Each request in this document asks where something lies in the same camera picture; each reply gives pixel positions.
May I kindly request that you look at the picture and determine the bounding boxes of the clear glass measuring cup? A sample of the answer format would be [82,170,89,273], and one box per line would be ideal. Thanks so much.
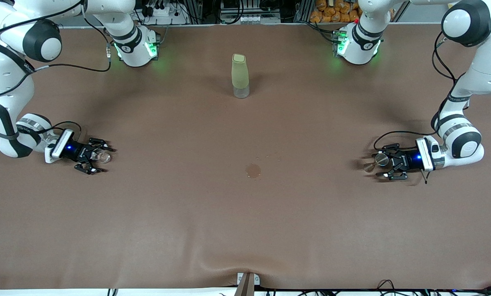
[92,149,112,164]

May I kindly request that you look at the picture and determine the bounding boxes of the steel double-cone jigger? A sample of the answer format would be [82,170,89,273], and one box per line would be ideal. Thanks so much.
[363,153,390,173]

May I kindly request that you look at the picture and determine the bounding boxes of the pale green shaker bottle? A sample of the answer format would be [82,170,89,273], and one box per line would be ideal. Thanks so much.
[231,53,250,99]

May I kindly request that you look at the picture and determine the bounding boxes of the white power strip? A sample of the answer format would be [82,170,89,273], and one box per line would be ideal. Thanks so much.
[141,0,179,18]

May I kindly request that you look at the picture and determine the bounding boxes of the orange bread roll pile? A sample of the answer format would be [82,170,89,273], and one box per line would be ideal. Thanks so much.
[309,0,396,24]

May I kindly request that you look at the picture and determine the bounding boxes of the brown table mat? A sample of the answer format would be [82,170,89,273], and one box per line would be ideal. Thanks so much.
[0,23,491,290]

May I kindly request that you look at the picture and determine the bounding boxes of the brown stand pole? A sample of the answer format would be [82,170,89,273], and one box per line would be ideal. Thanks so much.
[234,273,255,296]

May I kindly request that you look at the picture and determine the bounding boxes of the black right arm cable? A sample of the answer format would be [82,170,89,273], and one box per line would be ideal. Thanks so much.
[0,0,113,142]

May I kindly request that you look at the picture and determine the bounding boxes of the metal clamp bracket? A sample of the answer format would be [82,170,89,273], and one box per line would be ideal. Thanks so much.
[236,272,261,286]

